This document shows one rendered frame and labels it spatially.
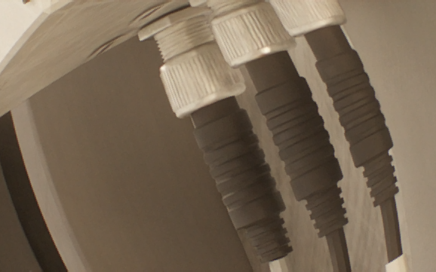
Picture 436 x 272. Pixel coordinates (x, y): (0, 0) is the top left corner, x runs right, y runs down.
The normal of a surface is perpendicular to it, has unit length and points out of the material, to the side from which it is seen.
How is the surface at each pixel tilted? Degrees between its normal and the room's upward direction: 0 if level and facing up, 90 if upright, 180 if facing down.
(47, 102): 42
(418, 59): 90
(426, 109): 90
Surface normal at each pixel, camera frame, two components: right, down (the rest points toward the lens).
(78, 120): 0.33, -0.15
